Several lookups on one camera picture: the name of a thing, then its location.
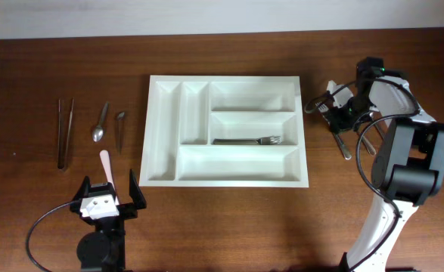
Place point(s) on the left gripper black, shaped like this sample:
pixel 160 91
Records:
pixel 130 209

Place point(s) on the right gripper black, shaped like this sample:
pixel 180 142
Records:
pixel 339 123

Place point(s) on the steel tablespoon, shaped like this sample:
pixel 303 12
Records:
pixel 368 145
pixel 379 129

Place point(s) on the steel fork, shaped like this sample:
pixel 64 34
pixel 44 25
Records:
pixel 270 140
pixel 323 109

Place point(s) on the pink plastic knife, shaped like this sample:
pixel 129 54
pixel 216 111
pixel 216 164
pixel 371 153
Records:
pixel 105 161

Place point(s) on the small steel teaspoon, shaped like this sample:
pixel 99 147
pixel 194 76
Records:
pixel 98 131

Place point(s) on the small steel teaspoon sideways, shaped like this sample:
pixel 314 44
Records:
pixel 120 131

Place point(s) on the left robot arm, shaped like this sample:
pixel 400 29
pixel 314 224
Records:
pixel 104 248

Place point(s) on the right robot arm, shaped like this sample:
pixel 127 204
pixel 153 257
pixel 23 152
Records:
pixel 408 167

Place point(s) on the left metal chopstick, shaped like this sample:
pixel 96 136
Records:
pixel 59 107

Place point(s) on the metal chopstick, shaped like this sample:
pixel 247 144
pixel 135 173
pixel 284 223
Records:
pixel 59 107
pixel 67 142

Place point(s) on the right metal chopstick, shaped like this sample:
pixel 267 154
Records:
pixel 67 142

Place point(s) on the white plastic cutlery tray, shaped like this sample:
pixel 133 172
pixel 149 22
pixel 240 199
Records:
pixel 186 113

